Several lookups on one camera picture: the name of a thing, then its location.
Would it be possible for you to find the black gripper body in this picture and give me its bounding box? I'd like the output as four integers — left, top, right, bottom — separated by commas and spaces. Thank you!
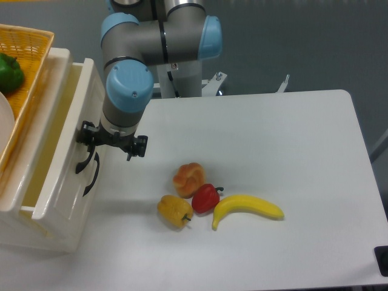
95, 125, 134, 151

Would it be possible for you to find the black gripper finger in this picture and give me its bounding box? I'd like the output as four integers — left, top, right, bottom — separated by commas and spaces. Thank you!
122, 135, 148, 161
76, 121, 101, 153

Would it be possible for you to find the black top drawer handle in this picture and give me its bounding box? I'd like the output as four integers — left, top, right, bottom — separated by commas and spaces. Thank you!
75, 145, 95, 174

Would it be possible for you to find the black drawer handle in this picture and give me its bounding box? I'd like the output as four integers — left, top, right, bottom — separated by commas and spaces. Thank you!
75, 145, 95, 174
82, 153, 100, 197

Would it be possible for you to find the yellow bell pepper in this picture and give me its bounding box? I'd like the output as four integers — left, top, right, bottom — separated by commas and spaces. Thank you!
157, 195, 193, 229

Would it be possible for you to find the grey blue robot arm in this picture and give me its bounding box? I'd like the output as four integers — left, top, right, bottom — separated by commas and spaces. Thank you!
76, 1, 222, 157

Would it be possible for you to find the white drawer cabinet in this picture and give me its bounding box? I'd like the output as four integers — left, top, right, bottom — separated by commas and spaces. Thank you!
1, 48, 105, 252

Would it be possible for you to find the orange bread roll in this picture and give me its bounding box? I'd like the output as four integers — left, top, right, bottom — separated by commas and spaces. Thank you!
173, 162, 206, 199

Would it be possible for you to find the white plate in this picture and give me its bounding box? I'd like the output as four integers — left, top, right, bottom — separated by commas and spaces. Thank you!
0, 93, 15, 153

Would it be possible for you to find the red bell pepper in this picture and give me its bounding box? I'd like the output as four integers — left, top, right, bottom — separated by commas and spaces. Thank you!
192, 184, 224, 214

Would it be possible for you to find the green bell pepper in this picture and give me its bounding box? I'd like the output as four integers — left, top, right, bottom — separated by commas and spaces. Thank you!
1, 53, 24, 94

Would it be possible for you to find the yellow woven basket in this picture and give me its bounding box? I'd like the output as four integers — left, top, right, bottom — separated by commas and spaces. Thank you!
1, 24, 55, 172

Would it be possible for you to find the yellow banana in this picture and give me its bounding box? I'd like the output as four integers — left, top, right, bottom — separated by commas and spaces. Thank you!
212, 194, 285, 230

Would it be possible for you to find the black device at table edge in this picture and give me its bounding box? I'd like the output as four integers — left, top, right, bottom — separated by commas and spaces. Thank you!
374, 246, 388, 277

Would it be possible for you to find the black bottom drawer handle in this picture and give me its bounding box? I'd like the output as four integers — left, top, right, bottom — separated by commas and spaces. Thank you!
82, 153, 100, 197

